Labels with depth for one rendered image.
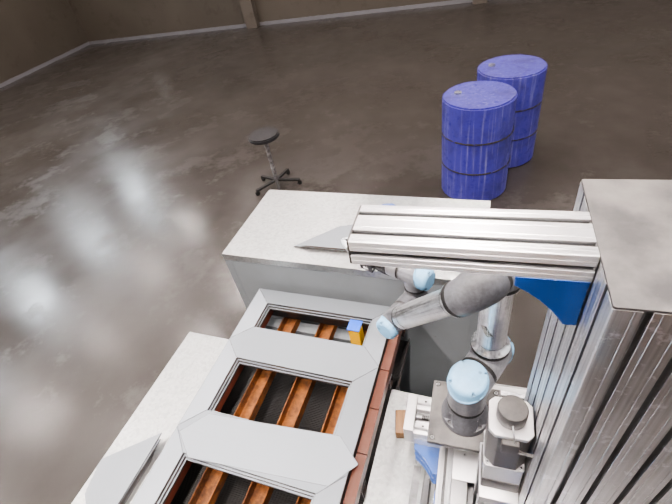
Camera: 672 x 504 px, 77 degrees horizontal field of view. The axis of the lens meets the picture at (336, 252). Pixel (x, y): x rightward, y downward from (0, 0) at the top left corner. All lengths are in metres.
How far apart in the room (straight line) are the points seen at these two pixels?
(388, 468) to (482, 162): 2.74
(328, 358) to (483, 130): 2.45
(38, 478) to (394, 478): 2.30
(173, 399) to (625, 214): 1.94
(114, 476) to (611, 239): 1.92
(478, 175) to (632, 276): 3.41
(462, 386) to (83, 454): 2.56
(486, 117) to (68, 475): 3.79
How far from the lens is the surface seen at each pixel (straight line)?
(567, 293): 0.63
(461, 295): 1.05
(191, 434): 1.94
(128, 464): 2.09
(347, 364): 1.89
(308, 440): 1.75
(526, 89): 4.30
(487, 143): 3.81
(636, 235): 0.63
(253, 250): 2.24
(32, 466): 3.51
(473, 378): 1.35
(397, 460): 1.87
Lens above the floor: 2.41
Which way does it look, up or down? 41 degrees down
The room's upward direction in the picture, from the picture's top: 12 degrees counter-clockwise
